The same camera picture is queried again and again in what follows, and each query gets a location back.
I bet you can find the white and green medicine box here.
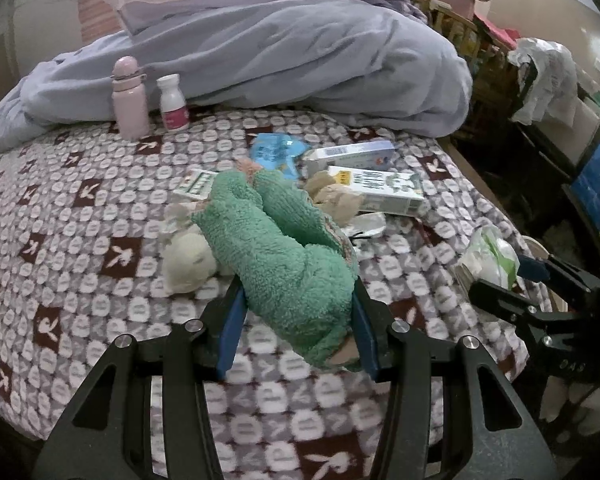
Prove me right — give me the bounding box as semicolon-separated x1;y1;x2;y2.
172;167;219;202

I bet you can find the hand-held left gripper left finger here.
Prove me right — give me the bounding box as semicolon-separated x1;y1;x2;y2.
32;280;246;480

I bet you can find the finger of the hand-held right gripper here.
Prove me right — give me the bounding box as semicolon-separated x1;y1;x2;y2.
517;255;600;292
467;280;548;333

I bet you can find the white and green plastic bag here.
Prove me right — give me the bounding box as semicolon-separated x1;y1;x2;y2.
455;225;522;294

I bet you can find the white carton yellow label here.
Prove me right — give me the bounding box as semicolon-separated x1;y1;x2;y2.
327;165;427;217

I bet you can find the brown and white patterned blanket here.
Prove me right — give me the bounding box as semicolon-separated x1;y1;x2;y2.
0;105;556;480

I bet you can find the white and blue long box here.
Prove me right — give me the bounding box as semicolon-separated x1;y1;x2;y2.
302;140;399;179

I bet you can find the blue snack packet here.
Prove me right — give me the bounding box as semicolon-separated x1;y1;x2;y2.
250;133;309;179

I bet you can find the dark chair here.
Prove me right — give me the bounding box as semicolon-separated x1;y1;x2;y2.
500;60;600;221

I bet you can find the green plush toy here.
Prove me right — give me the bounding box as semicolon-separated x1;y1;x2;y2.
160;157;362;373

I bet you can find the pink water bottle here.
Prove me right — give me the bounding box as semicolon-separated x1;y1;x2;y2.
111;56;151;141

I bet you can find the clear plastic wrapper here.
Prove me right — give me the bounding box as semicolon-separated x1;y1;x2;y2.
342;211;387;239

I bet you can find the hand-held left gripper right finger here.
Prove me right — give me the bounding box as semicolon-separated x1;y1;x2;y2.
350;280;561;480

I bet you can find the wooden rack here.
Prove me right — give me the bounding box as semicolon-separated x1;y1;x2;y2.
412;0;512;92

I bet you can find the white garment on chair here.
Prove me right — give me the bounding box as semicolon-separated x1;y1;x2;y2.
507;37;582;129

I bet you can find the white pill bottle pink label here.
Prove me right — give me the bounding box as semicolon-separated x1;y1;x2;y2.
156;74;191;134

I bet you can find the blue bag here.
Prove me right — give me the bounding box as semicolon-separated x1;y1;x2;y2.
570;139;600;217

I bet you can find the beige plush toy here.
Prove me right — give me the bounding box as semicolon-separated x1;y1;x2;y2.
302;170;365;224

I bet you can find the lavender duvet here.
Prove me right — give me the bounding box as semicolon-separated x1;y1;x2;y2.
0;0;474;161

